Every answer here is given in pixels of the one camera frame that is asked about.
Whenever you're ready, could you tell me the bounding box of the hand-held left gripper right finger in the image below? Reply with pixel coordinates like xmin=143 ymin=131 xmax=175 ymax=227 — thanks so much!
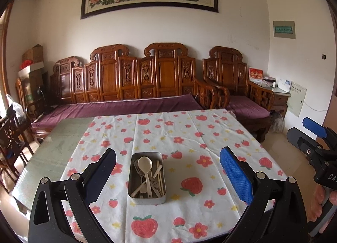
xmin=220 ymin=146 xmax=308 ymax=243

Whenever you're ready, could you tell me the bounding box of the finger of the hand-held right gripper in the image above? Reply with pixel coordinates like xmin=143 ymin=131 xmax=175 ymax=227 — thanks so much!
xmin=302 ymin=117 xmax=328 ymax=139
xmin=286 ymin=127 xmax=323 ymax=155

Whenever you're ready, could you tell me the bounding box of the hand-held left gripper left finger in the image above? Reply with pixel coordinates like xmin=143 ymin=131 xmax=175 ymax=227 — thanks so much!
xmin=28 ymin=148 xmax=118 ymax=243

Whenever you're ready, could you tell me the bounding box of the white plastic utensil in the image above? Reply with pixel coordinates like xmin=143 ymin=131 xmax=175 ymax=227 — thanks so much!
xmin=131 ymin=181 xmax=148 ymax=197

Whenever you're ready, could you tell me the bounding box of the small metal spoon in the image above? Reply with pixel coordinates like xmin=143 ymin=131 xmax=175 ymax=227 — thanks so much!
xmin=138 ymin=173 xmax=148 ymax=199

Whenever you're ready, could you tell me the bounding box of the white plastic ladle spoon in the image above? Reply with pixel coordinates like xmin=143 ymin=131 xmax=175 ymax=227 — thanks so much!
xmin=138 ymin=157 xmax=154 ymax=199

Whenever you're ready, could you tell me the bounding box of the rectangular metal tin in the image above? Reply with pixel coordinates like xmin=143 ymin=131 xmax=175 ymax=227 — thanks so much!
xmin=128 ymin=152 xmax=167 ymax=204

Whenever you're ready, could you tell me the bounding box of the slotted metal spoon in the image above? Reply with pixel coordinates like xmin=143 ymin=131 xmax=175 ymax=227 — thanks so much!
xmin=146 ymin=169 xmax=162 ymax=197

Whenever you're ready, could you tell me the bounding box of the person's right hand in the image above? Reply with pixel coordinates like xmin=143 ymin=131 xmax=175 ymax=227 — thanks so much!
xmin=308 ymin=186 xmax=337 ymax=224

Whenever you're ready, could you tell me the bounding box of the white floor bag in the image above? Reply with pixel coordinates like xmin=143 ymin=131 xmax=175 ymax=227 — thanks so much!
xmin=271 ymin=113 xmax=285 ymax=133

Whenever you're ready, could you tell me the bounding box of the wooden side table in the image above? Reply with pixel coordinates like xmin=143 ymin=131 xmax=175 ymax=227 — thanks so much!
xmin=271 ymin=85 xmax=291 ymax=118

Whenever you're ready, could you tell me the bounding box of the white blue box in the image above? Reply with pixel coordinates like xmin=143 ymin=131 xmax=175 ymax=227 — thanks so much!
xmin=276 ymin=77 xmax=292 ymax=92

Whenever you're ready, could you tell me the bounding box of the purple armchair cushion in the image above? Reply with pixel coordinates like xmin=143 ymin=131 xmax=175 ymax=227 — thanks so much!
xmin=227 ymin=95 xmax=271 ymax=119

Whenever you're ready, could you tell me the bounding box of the red desk calendar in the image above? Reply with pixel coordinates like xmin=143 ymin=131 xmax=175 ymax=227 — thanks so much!
xmin=249 ymin=67 xmax=264 ymax=81

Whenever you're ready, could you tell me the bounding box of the strawberry flower print tablecloth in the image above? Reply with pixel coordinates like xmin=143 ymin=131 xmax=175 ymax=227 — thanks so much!
xmin=59 ymin=109 xmax=287 ymax=243

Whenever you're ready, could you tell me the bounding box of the dark wooden dining chair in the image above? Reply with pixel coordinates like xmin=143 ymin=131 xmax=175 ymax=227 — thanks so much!
xmin=0 ymin=119 xmax=35 ymax=180
xmin=25 ymin=98 xmax=50 ymax=128

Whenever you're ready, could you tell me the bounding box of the carved wooden armchair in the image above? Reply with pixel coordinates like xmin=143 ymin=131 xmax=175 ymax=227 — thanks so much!
xmin=203 ymin=46 xmax=275 ymax=142

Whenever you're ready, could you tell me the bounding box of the clear plastic bag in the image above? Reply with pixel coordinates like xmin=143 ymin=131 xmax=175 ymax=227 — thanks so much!
xmin=6 ymin=94 xmax=25 ymax=118

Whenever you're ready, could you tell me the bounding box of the carved wooden sofa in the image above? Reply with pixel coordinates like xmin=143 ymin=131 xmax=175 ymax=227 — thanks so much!
xmin=28 ymin=43 xmax=231 ymax=138

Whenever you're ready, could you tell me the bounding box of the long white box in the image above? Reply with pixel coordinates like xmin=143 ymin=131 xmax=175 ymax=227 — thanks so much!
xmin=18 ymin=61 xmax=45 ymax=77

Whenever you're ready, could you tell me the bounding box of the brown cardboard box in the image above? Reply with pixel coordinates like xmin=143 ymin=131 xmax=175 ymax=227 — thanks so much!
xmin=22 ymin=44 xmax=44 ymax=63

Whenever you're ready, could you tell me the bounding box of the white wall cable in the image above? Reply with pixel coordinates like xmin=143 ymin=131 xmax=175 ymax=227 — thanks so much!
xmin=305 ymin=101 xmax=329 ymax=112

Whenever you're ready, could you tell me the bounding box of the grey wall panel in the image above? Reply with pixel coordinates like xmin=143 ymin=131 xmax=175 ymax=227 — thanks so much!
xmin=286 ymin=81 xmax=307 ymax=117

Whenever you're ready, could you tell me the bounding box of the green white wall box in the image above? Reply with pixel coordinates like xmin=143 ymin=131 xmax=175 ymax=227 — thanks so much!
xmin=273 ymin=20 xmax=296 ymax=39

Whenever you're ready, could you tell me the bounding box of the wooden door frame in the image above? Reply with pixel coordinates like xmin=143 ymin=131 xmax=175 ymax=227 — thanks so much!
xmin=0 ymin=0 xmax=15 ymax=106

